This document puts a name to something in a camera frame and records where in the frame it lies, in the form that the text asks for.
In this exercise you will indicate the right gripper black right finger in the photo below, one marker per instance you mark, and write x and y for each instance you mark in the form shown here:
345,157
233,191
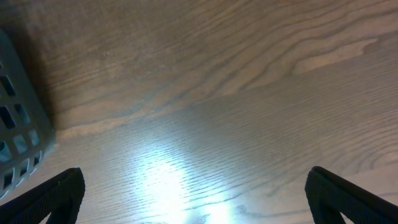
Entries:
331,198

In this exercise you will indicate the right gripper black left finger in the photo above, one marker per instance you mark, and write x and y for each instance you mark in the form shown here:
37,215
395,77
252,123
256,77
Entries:
57,199

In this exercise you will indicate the grey plastic lattice basket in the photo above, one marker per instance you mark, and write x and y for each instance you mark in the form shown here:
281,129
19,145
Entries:
27,134

